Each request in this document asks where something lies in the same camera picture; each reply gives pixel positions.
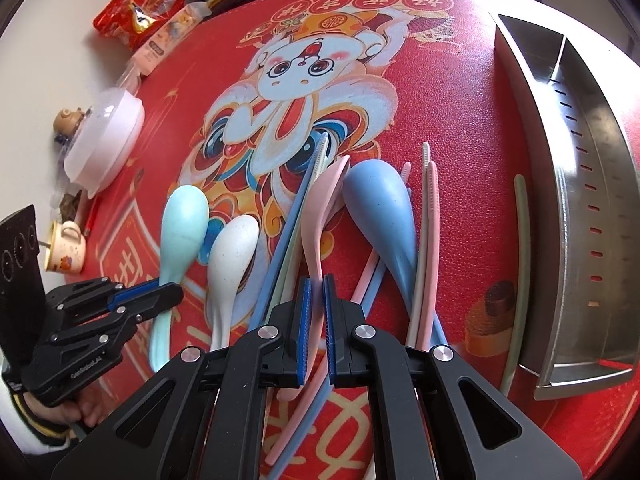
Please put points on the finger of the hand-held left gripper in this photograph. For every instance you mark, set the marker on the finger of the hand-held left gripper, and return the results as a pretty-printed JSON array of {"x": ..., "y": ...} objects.
[
  {"x": 157, "y": 300},
  {"x": 135, "y": 294}
]

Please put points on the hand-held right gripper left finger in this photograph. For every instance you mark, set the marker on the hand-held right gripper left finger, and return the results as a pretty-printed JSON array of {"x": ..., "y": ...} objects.
[{"x": 306, "y": 332}]

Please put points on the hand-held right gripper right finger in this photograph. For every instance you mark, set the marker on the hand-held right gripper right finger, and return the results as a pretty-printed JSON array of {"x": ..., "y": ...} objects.
[{"x": 330, "y": 332}]

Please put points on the teal spoon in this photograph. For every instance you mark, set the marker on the teal spoon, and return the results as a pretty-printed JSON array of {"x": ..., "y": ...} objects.
[{"x": 185, "y": 220}]

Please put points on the white spoon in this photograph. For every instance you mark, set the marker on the white spoon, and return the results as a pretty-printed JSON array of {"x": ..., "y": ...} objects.
[{"x": 232, "y": 255}]

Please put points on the pink spoon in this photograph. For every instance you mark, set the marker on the pink spoon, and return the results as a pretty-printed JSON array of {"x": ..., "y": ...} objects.
[{"x": 320, "y": 210}]

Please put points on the beige chopstick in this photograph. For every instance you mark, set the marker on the beige chopstick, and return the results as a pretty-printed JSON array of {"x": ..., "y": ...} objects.
[{"x": 424, "y": 240}]

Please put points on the blue spoon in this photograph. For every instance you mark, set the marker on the blue spoon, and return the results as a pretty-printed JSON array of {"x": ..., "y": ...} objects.
[{"x": 380, "y": 210}]

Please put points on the stainless steel utensil tray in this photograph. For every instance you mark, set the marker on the stainless steel utensil tray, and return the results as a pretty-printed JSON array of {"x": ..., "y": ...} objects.
[{"x": 590, "y": 160}]

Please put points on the person's left forearm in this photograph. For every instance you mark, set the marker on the person's left forearm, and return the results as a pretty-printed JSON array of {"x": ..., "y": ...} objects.
[{"x": 22, "y": 425}]

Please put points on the person's left hand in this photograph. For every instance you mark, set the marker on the person's left hand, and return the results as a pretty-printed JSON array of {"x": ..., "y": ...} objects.
[{"x": 67, "y": 415}]

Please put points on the cream speckled cup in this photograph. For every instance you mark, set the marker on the cream speckled cup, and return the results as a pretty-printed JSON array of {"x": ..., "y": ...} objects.
[{"x": 67, "y": 252}]

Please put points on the white lidded bowl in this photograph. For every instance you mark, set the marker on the white lidded bowl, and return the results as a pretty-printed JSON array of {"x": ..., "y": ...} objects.
[{"x": 105, "y": 130}]

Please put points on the brown teapot figurine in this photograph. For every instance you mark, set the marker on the brown teapot figurine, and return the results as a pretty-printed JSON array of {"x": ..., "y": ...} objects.
[{"x": 67, "y": 121}]

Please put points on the red printed table mat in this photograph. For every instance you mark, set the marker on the red printed table mat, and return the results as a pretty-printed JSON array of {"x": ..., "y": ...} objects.
[{"x": 450, "y": 110}]

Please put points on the red snack bag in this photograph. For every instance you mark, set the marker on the red snack bag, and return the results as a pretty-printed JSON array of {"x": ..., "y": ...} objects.
[{"x": 125, "y": 10}]

